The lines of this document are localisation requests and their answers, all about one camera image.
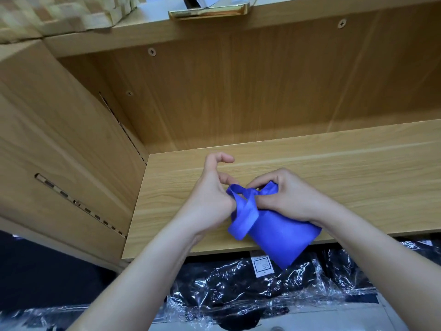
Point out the person's right hand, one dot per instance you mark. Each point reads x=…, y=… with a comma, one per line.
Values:
x=300, y=200

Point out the person's left hand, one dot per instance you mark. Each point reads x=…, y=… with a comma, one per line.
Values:
x=213, y=200

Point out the blue non-woven bag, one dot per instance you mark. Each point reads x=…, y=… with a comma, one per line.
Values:
x=282, y=237

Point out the wooden shelf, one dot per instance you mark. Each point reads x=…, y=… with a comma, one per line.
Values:
x=310, y=79

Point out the person's left forearm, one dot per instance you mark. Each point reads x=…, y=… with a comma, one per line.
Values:
x=138, y=279

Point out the person's right forearm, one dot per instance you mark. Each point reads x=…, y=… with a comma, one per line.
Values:
x=393, y=265

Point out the beige woven basket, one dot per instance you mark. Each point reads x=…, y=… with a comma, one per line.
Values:
x=55, y=13

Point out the white paper tag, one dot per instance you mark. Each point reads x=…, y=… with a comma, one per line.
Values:
x=262, y=265

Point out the black plastic-wrapped bag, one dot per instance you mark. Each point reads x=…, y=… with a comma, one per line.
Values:
x=41, y=320
x=344, y=272

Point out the black wrapped bag with tag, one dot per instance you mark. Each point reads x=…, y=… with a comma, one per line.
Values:
x=220, y=289

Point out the gold stand with white card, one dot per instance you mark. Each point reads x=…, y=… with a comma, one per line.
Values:
x=210, y=10

